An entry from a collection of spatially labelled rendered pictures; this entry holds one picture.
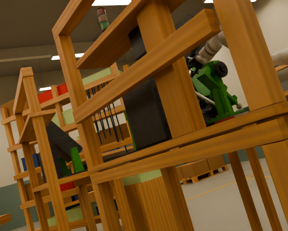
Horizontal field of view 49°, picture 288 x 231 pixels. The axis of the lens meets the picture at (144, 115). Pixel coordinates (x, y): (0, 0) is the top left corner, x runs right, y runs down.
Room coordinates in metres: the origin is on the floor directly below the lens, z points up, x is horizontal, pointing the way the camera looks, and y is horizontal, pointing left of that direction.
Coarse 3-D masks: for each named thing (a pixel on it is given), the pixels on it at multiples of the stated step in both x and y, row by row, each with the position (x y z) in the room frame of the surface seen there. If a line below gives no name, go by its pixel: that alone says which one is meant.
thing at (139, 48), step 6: (132, 30) 1.60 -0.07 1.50; (138, 30) 1.56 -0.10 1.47; (132, 36) 1.61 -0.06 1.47; (138, 36) 1.57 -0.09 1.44; (132, 42) 1.62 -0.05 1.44; (138, 42) 1.58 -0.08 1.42; (132, 48) 1.63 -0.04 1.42; (138, 48) 1.59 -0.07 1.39; (144, 48) 1.55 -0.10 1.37; (138, 54) 1.60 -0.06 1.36; (144, 54) 1.59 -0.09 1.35
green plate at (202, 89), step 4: (192, 68) 1.78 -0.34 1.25; (196, 76) 1.77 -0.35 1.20; (192, 80) 1.74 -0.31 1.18; (196, 80) 1.75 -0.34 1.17; (196, 84) 1.74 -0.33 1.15; (200, 84) 1.76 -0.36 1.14; (196, 88) 1.72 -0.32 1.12; (200, 88) 1.74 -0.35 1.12; (204, 88) 1.75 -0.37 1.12; (200, 92) 1.73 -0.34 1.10; (204, 92) 1.74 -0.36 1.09; (208, 92) 1.76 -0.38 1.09
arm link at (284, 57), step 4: (280, 52) 1.62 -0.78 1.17; (284, 52) 1.61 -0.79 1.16; (272, 56) 1.64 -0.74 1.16; (276, 56) 1.63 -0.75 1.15; (280, 56) 1.62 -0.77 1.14; (284, 56) 1.61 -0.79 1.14; (272, 60) 1.64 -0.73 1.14; (276, 60) 1.64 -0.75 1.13; (280, 60) 1.63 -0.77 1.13; (284, 60) 1.62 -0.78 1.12; (276, 64) 1.66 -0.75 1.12; (280, 64) 1.65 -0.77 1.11; (284, 64) 1.65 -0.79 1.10
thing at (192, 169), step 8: (200, 160) 8.05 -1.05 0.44; (208, 160) 8.05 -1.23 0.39; (216, 160) 8.20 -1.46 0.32; (176, 168) 8.15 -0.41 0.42; (184, 168) 7.87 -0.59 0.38; (192, 168) 7.68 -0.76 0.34; (200, 168) 7.84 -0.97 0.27; (208, 168) 8.01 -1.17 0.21; (216, 168) 8.13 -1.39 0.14; (224, 168) 8.32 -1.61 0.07; (184, 176) 7.94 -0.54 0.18; (192, 176) 7.74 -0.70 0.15; (200, 176) 8.28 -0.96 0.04; (208, 176) 7.96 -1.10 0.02
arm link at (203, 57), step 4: (204, 48) 1.55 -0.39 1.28; (200, 52) 1.57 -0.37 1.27; (204, 52) 1.55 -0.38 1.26; (200, 56) 1.54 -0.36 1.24; (204, 56) 1.56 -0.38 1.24; (208, 56) 1.55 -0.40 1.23; (212, 56) 1.56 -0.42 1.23; (200, 60) 1.54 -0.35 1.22; (204, 60) 1.54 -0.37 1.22; (208, 60) 1.56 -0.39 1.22; (204, 64) 1.55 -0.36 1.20
